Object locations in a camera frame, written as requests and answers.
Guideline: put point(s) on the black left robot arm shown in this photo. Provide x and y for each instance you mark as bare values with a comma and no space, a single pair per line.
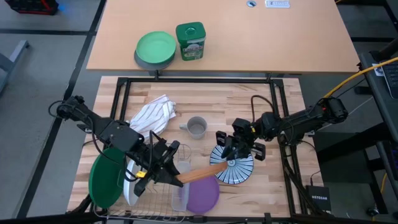
118,135

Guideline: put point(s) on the grey metal bench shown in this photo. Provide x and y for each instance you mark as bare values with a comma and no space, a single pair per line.
12,57

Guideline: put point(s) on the grey floral print mug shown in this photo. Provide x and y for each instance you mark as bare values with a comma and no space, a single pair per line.
196,127

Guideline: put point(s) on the black and red crate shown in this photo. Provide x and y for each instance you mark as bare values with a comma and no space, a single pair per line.
31,6

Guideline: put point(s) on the light wooden desk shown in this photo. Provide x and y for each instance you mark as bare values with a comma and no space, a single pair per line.
248,37

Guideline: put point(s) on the green detergent tub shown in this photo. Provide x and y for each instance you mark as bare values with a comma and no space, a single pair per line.
190,40

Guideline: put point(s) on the purple plate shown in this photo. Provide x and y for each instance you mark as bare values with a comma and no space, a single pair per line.
203,196

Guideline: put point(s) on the blue striped white plate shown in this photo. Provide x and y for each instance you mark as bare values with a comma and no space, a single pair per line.
239,171

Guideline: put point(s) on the white striped dish towel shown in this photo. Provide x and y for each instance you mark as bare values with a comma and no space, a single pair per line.
152,115

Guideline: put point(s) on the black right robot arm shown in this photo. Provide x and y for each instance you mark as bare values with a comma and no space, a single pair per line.
298,123

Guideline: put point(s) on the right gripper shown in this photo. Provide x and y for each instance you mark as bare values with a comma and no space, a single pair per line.
242,144

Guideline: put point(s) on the black network switch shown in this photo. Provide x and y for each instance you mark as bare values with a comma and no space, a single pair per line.
318,198

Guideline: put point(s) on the light green plate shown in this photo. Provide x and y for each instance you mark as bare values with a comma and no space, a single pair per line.
155,46

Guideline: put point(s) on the dark green plate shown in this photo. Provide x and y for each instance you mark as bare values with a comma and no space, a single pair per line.
105,177

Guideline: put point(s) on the grey desk grommet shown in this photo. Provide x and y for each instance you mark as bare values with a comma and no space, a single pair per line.
251,3

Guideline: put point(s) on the black keyboard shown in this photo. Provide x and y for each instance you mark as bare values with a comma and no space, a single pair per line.
392,77

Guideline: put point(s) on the translucent plastic utensil holder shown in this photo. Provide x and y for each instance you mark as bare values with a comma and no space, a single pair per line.
181,196

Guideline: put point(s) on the plain white plate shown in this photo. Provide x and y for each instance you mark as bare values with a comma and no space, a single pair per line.
130,189

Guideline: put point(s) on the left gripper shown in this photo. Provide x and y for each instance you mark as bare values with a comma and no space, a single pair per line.
155,158

